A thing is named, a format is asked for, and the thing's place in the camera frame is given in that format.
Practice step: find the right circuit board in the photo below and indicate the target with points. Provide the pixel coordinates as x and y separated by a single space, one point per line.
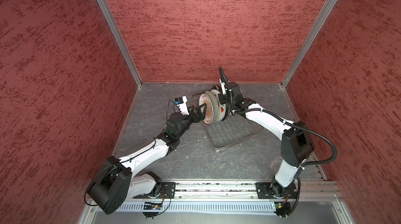
283 209

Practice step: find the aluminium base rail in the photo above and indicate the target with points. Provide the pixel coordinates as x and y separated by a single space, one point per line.
230 202

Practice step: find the left circuit board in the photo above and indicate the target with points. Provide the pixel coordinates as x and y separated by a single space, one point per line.
149 206

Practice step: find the aluminium left corner post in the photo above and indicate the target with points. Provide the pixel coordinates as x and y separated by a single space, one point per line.
106 11

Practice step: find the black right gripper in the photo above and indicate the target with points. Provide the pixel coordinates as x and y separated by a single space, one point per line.
221 96

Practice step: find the plain white large plate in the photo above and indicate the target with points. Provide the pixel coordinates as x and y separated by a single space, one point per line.
214 96

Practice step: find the circuit board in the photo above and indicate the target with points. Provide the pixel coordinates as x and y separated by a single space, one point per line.
283 209
149 206

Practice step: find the aluminium right corner post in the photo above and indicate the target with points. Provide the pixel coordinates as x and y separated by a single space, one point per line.
317 25

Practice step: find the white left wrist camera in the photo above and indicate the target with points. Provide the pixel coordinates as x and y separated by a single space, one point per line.
181 103

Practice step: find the aluminium corner post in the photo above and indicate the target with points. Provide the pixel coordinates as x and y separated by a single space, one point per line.
106 11
317 25

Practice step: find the watermelon pattern white plate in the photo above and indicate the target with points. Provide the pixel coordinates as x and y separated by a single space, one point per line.
225 109

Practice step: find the brown striped rim plate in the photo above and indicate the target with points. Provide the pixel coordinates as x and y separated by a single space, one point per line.
206 99

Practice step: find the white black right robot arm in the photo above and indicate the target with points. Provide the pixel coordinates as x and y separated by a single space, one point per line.
296 144

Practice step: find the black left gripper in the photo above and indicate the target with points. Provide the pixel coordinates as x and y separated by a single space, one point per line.
201 116

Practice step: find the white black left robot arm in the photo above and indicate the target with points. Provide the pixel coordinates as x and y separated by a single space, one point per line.
118 178

